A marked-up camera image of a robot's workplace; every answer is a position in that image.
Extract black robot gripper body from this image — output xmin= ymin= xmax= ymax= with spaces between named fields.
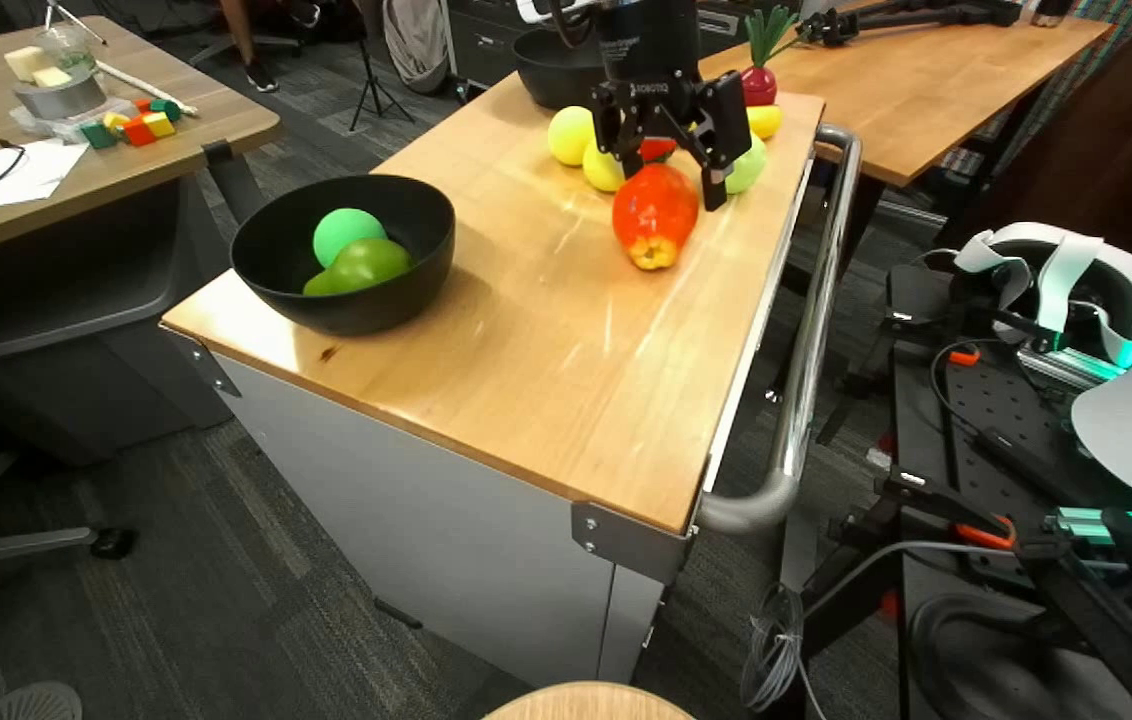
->
xmin=626 ymin=72 xmax=714 ymax=145

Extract yellow ball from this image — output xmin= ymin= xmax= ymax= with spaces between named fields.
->
xmin=584 ymin=145 xmax=626 ymax=192
xmin=549 ymin=105 xmax=596 ymax=166

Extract yellow toy banana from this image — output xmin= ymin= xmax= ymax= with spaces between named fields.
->
xmin=748 ymin=105 xmax=783 ymax=141

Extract red orange toy apple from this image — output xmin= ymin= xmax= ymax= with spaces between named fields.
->
xmin=611 ymin=164 xmax=700 ymax=270

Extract green toy avocado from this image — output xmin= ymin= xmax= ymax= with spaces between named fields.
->
xmin=304 ymin=239 xmax=411 ymax=295

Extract green smooth ball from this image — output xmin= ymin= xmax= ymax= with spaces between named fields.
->
xmin=312 ymin=206 xmax=386 ymax=262

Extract small red toy strawberry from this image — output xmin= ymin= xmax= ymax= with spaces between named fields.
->
xmin=638 ymin=137 xmax=680 ymax=164

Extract light green dimpled ball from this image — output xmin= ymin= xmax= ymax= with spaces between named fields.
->
xmin=724 ymin=141 xmax=768 ymax=197

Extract black bowl far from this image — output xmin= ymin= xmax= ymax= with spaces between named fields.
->
xmin=512 ymin=27 xmax=626 ymax=106

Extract black bowl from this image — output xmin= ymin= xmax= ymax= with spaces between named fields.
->
xmin=233 ymin=176 xmax=456 ymax=336
xmin=512 ymin=27 xmax=626 ymax=106

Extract red toy radish green leaves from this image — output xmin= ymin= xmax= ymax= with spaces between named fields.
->
xmin=741 ymin=5 xmax=797 ymax=105

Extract wooden desk back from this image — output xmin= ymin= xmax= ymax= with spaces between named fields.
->
xmin=680 ymin=8 xmax=1118 ymax=192

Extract wooden desk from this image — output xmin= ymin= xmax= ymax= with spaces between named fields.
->
xmin=0 ymin=10 xmax=284 ymax=270
xmin=680 ymin=8 xmax=1118 ymax=192

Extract white rolling cart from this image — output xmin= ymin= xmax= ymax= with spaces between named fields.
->
xmin=165 ymin=79 xmax=832 ymax=675

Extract black bowl near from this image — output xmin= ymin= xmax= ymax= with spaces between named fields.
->
xmin=233 ymin=176 xmax=456 ymax=336

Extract white VR headset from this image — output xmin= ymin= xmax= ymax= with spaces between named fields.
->
xmin=954 ymin=221 xmax=1132 ymax=389

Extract colourful toy blocks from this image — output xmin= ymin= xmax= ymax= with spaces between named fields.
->
xmin=76 ymin=95 xmax=185 ymax=147

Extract wooden desk left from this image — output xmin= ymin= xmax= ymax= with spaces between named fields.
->
xmin=0 ymin=10 xmax=284 ymax=270

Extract clear plastic container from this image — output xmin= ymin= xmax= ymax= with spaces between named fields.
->
xmin=5 ymin=24 xmax=105 ymax=118

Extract round wooden stool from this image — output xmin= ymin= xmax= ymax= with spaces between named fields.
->
xmin=484 ymin=678 xmax=694 ymax=720

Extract metal cart handle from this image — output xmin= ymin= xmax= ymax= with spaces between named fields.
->
xmin=697 ymin=127 xmax=861 ymax=534

